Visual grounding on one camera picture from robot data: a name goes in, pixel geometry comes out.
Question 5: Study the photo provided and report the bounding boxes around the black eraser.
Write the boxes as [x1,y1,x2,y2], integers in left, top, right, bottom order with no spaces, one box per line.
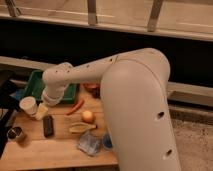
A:
[43,115,54,137]

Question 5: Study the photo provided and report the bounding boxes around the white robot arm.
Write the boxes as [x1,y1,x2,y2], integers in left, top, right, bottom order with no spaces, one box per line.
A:
[42,48,181,171]

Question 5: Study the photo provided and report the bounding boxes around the red bowl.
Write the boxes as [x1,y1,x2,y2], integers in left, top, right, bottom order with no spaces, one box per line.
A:
[83,83,100,92]

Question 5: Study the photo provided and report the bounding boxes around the white paper cup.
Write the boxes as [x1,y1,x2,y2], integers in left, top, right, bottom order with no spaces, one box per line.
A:
[19,96,38,117]

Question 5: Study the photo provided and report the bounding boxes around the green plastic tray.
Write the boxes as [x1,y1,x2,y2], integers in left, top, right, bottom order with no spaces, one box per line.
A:
[23,70,78,104]

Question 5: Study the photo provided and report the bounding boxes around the orange carrot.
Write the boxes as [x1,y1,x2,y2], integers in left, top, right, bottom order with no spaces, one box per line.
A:
[66,99,85,115]

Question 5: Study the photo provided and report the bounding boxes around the black chair at left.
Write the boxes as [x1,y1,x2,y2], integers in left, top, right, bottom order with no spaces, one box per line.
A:
[0,70,20,157]

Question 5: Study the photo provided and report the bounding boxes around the metal can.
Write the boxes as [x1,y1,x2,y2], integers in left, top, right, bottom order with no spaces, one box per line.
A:
[7,127,26,142]

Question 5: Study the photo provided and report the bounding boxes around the yellow banana-shaped dish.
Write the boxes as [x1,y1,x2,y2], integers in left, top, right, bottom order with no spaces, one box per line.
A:
[69,122,97,133]

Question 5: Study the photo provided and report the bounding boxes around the yellow apple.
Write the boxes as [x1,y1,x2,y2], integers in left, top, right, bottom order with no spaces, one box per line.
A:
[81,110,95,123]

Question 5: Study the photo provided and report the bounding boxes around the bunch of dark grapes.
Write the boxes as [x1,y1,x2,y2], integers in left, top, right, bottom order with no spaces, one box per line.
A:
[92,90,100,99]

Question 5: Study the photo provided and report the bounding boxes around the blue crumpled cloth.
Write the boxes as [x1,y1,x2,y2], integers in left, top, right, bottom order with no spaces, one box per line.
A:
[77,131,101,156]

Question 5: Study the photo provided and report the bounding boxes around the blue-headed black brush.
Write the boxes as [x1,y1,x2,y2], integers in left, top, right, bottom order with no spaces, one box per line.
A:
[102,133,113,150]

